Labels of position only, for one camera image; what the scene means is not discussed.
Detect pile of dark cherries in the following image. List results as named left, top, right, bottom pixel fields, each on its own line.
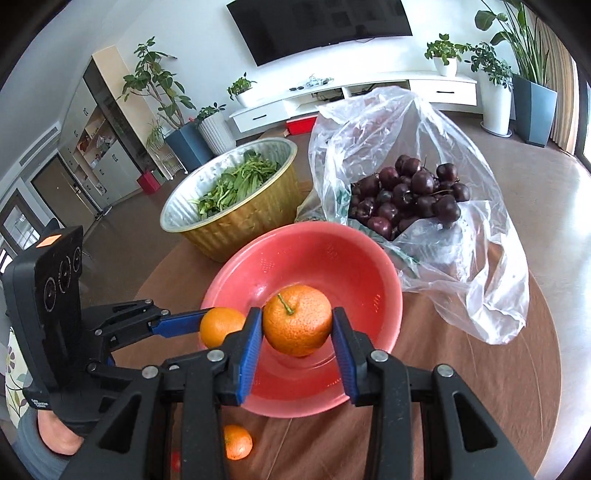
left=347, top=154, right=472, bottom=241

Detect person's left forearm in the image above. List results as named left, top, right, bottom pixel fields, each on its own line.
left=11, top=406, right=88, bottom=480

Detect plant in ribbed white pot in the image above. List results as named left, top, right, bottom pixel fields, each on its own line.
left=194, top=104, right=237, bottom=157

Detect golden foil basin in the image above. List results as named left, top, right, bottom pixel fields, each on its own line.
left=159, top=137, right=301, bottom=264

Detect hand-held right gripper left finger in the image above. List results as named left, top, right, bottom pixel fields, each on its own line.
left=60, top=307, right=264, bottom=480

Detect large bumpy orange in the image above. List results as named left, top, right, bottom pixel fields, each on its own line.
left=262, top=285, right=334, bottom=357

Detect grassy plant on wire stand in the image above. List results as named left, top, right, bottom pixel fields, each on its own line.
left=145, top=119, right=183, bottom=178

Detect red plastic colander bowl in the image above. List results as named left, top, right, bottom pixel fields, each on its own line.
left=199, top=222, right=403, bottom=418

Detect clear plastic bag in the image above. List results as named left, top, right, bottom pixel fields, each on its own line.
left=295, top=85, right=531, bottom=346

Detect broad-leaf plant in blue planter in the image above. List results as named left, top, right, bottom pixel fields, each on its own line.
left=475, top=0, right=558, bottom=148

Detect black wall television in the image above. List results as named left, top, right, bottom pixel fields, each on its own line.
left=226, top=0, right=413, bottom=68

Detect tall glass-door cabinet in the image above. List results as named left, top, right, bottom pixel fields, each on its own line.
left=60, top=46, right=162, bottom=208

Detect flat red box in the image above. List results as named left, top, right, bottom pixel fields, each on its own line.
left=285, top=115, right=319, bottom=136

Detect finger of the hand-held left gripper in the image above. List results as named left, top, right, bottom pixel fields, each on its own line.
left=87, top=299, right=215, bottom=352
left=85, top=351, right=144, bottom=386

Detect leafy tree in blue pot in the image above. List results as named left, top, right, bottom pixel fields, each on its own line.
left=117, top=38, right=213, bottom=172

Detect leafy green vegetables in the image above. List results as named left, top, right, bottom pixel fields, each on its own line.
left=189, top=150, right=282, bottom=221

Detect small mandarin orange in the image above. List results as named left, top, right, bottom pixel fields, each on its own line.
left=224, top=425, right=254, bottom=461
left=199, top=307, right=246, bottom=349

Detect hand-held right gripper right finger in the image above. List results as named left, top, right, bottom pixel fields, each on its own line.
left=331, top=307, right=536, bottom=480

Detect black-framed glass door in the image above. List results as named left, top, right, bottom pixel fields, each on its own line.
left=570, top=60, right=591, bottom=171

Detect brown wooden door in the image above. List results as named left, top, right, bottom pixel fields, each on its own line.
left=32, top=154, right=100, bottom=236

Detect white television cabinet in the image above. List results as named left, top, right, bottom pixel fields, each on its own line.
left=229, top=71, right=478, bottom=134

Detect beige curtain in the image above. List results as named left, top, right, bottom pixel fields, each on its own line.
left=540, top=28, right=580, bottom=153

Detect floral white cloth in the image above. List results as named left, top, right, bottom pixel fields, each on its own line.
left=0, top=330, right=33, bottom=418

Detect small plant in white pot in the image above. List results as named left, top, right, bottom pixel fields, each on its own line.
left=425, top=33, right=469, bottom=77
left=227, top=72, right=257, bottom=108

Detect bushy plant in tall white pot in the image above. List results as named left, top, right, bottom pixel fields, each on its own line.
left=464, top=42, right=514, bottom=137

